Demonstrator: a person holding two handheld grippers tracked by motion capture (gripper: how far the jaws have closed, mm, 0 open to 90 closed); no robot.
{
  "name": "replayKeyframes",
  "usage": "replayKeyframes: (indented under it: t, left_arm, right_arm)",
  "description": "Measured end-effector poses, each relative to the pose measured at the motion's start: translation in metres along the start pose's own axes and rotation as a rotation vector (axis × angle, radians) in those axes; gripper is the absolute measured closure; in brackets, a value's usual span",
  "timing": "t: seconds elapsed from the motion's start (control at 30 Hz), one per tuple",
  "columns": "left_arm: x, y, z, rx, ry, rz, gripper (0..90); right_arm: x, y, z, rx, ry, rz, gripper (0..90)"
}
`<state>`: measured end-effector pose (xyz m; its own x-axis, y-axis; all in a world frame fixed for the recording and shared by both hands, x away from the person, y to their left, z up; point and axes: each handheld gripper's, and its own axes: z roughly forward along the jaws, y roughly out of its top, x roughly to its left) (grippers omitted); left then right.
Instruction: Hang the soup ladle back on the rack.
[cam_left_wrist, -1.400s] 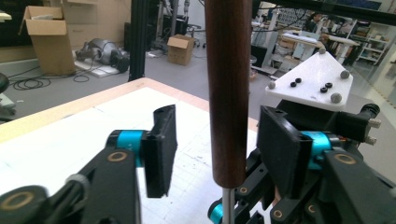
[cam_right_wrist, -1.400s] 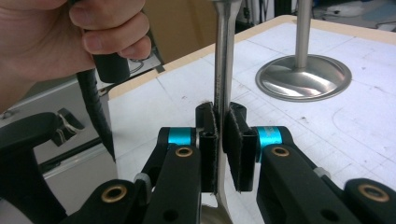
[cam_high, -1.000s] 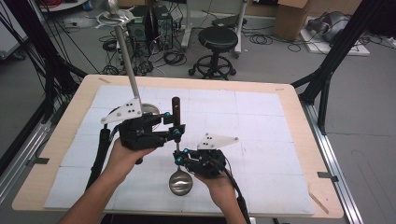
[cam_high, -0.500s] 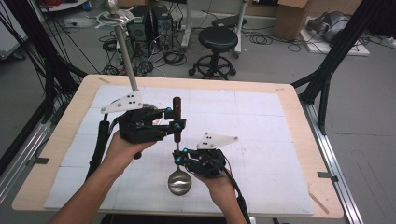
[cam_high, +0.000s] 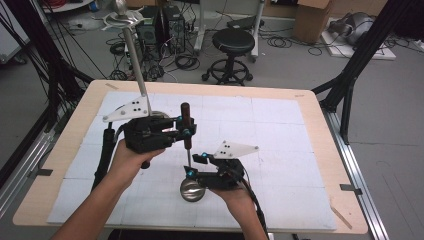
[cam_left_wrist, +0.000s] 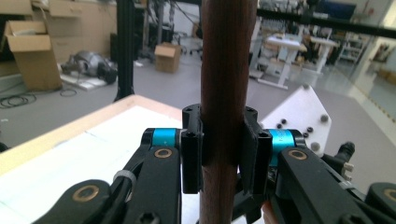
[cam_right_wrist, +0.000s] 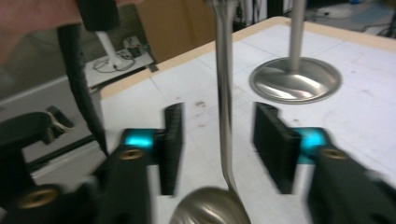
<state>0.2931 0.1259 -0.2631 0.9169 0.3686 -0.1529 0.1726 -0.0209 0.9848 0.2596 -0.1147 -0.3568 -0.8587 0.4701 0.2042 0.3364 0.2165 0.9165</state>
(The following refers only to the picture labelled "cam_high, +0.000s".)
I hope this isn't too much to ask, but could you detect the steel utensil stand with hooks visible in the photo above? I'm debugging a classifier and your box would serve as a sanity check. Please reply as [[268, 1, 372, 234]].
[[101, 0, 172, 120]]

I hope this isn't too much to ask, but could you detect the person's left hand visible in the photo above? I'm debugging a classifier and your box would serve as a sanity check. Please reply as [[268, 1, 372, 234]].
[[108, 138, 166, 191]]

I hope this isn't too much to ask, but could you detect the thin wooden stick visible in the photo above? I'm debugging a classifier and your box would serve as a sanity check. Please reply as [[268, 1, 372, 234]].
[[329, 204, 354, 231]]

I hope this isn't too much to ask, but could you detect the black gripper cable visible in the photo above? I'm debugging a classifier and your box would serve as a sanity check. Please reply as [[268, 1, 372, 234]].
[[240, 166, 270, 240], [91, 122, 117, 192]]

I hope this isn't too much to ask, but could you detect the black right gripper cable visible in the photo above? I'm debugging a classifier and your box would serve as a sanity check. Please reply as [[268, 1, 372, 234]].
[[240, 166, 270, 240]]

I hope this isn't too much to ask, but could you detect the steel ladle with brown handle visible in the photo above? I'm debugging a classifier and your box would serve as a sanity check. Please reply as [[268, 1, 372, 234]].
[[179, 102, 207, 203]]

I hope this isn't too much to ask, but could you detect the black frame post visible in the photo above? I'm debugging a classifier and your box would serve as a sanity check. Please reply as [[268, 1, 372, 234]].
[[4, 0, 95, 132], [311, 0, 415, 145]]

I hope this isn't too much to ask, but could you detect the grey tape piece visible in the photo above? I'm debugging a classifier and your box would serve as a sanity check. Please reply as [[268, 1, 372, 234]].
[[339, 183, 364, 196], [27, 168, 54, 178]]

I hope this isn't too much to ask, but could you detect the black computer tower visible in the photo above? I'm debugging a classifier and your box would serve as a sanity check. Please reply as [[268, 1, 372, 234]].
[[134, 6, 162, 47], [162, 4, 186, 55]]

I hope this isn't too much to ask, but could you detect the white stand leg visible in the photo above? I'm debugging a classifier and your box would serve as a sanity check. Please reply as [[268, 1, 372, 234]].
[[249, 0, 267, 64], [194, 0, 208, 55]]

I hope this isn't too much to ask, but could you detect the white grid mat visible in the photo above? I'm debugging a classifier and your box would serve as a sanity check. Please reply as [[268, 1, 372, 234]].
[[46, 91, 338, 232]]

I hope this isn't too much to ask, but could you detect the white flat board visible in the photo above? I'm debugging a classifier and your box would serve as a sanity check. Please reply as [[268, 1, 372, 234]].
[[320, 32, 398, 61]]

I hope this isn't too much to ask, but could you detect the black round stool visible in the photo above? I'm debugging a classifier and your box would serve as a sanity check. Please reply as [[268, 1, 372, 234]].
[[201, 27, 256, 86]]

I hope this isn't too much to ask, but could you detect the brown cardboard box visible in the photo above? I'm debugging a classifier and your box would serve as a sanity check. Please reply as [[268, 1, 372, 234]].
[[292, 0, 335, 45]]

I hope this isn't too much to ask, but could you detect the coiled black cable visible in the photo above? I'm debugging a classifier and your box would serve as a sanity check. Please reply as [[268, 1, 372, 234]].
[[266, 35, 293, 49], [174, 54, 201, 72]]

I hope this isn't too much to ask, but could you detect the aluminium rail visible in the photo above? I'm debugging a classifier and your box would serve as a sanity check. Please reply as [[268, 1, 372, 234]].
[[0, 128, 58, 219], [321, 109, 390, 240]]

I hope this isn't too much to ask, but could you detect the person's right hand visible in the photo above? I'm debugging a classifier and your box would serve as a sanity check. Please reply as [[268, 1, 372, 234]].
[[211, 184, 254, 215]]

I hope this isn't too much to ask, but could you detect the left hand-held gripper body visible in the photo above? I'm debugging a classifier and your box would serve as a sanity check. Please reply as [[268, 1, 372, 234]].
[[102, 96, 176, 154]]

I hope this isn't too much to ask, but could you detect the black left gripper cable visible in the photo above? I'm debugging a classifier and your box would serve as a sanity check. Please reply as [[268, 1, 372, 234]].
[[91, 122, 117, 192]]

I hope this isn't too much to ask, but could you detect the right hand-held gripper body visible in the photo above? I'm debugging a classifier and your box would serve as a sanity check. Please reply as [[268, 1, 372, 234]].
[[196, 140, 260, 191]]

